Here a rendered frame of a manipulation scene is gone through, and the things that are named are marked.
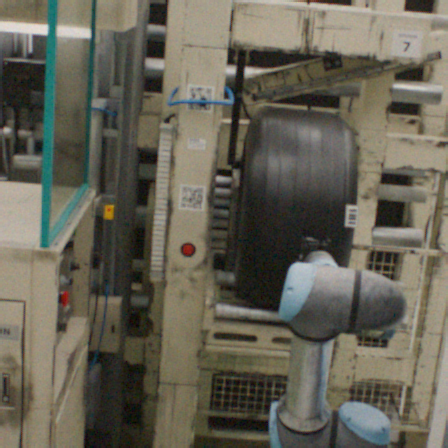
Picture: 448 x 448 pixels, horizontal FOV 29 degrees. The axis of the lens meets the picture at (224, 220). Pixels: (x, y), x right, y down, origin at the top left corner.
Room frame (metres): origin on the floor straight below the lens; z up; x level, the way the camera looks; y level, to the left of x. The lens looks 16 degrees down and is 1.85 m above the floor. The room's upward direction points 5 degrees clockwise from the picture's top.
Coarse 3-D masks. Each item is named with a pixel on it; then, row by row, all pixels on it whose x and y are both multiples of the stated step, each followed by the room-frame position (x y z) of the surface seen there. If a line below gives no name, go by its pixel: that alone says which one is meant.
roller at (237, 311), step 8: (216, 304) 2.41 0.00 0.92; (224, 304) 2.41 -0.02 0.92; (232, 304) 2.42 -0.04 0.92; (240, 304) 2.42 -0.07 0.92; (248, 304) 2.42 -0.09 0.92; (216, 312) 2.40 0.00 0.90; (224, 312) 2.40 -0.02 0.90; (232, 312) 2.40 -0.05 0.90; (240, 312) 2.40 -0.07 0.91; (248, 312) 2.40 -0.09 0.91; (256, 312) 2.40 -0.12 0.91; (264, 312) 2.40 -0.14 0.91; (272, 312) 2.40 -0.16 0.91; (256, 320) 2.40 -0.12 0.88; (264, 320) 2.40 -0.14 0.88; (272, 320) 2.40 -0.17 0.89; (280, 320) 2.40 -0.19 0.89
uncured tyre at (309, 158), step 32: (256, 128) 2.46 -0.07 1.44; (288, 128) 2.42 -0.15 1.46; (320, 128) 2.44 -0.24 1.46; (256, 160) 2.35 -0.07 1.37; (288, 160) 2.33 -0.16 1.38; (320, 160) 2.34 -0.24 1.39; (352, 160) 2.38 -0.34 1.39; (256, 192) 2.30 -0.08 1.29; (288, 192) 2.28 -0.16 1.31; (320, 192) 2.29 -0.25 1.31; (352, 192) 2.32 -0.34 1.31; (256, 224) 2.27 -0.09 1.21; (288, 224) 2.26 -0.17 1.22; (320, 224) 2.27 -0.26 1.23; (256, 256) 2.28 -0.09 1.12; (288, 256) 2.27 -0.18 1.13; (256, 288) 2.33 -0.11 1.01
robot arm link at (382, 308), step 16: (368, 272) 1.59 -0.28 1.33; (368, 288) 1.55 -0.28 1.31; (384, 288) 1.56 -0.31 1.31; (400, 288) 1.63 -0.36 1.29; (368, 304) 1.54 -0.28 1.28; (384, 304) 1.55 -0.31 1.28; (400, 304) 1.58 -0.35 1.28; (368, 320) 1.54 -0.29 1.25; (384, 320) 1.55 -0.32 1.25; (400, 320) 1.59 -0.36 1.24; (368, 336) 1.90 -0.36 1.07; (384, 336) 1.90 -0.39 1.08
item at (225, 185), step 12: (216, 180) 2.88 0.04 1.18; (228, 180) 2.88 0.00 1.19; (216, 192) 2.87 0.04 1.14; (228, 192) 2.87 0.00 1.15; (216, 204) 2.88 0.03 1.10; (228, 204) 2.88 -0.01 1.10; (216, 216) 2.87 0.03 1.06; (228, 216) 2.98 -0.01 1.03; (216, 228) 3.00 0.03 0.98; (228, 228) 2.87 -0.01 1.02; (216, 240) 2.89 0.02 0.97; (228, 240) 2.86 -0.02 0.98; (216, 252) 2.87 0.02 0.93; (228, 252) 2.86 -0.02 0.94
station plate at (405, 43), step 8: (400, 32) 2.74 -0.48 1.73; (408, 32) 2.74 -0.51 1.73; (416, 32) 2.74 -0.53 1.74; (392, 40) 2.74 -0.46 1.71; (400, 40) 2.74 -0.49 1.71; (408, 40) 2.74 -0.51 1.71; (416, 40) 2.74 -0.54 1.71; (392, 48) 2.74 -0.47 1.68; (400, 48) 2.74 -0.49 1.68; (408, 48) 2.74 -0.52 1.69; (416, 48) 2.74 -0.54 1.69; (408, 56) 2.74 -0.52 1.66; (416, 56) 2.74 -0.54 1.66
